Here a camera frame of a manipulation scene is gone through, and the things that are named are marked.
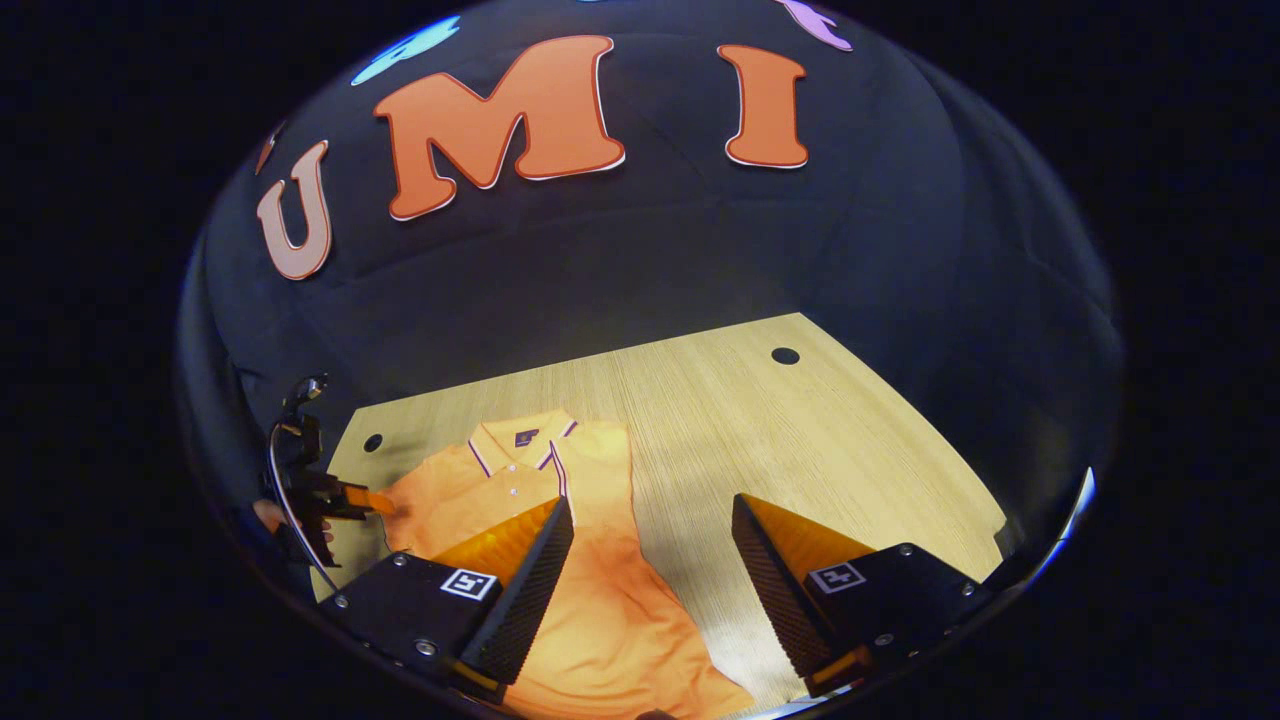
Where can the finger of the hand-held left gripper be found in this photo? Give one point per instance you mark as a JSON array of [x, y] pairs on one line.
[[372, 501]]

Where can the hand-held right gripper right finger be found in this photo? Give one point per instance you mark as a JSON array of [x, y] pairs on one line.
[[775, 590]]

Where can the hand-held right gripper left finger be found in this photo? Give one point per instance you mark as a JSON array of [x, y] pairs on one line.
[[520, 600]]

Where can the orange T-shirt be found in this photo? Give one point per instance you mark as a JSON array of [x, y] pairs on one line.
[[620, 620]]

